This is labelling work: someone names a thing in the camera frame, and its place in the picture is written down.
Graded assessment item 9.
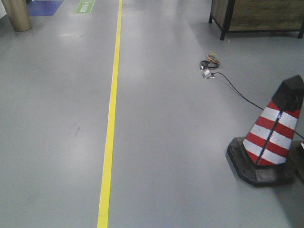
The wooden cabinet black frame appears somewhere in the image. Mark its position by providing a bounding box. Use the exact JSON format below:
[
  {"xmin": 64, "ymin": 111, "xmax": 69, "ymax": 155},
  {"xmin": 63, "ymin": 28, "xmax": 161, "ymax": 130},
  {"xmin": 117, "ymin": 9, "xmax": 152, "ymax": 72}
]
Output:
[{"xmin": 209, "ymin": 0, "xmax": 304, "ymax": 40}]

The black floor cable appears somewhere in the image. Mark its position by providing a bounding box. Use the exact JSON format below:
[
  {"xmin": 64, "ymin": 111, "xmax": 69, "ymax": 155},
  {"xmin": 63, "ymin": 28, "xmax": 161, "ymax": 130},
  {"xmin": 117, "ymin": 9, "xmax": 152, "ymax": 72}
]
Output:
[{"xmin": 210, "ymin": 72, "xmax": 304, "ymax": 140}]

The green footprint floor sign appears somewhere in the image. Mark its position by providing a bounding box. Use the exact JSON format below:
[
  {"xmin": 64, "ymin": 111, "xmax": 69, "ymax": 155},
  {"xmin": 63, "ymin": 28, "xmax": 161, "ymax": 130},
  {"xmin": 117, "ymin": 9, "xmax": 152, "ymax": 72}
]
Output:
[{"xmin": 74, "ymin": 0, "xmax": 95, "ymax": 14}]

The golden cylindrical column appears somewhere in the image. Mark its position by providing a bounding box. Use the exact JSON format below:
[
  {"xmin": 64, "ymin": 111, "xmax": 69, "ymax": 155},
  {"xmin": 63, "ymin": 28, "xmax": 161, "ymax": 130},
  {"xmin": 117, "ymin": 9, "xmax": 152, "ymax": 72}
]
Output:
[{"xmin": 1, "ymin": 0, "xmax": 32, "ymax": 32}]

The red white traffic cone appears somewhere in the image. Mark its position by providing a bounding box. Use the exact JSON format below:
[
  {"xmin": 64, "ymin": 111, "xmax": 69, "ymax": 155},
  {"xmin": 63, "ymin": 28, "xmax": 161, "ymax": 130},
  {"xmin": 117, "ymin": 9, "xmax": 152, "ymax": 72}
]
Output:
[{"xmin": 227, "ymin": 75, "xmax": 304, "ymax": 186}]

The coloured wire bundle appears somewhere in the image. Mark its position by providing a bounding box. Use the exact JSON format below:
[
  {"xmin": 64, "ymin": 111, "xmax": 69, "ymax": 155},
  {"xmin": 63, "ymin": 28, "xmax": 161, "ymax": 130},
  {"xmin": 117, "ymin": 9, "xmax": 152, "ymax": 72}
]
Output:
[{"xmin": 199, "ymin": 50, "xmax": 221, "ymax": 79}]

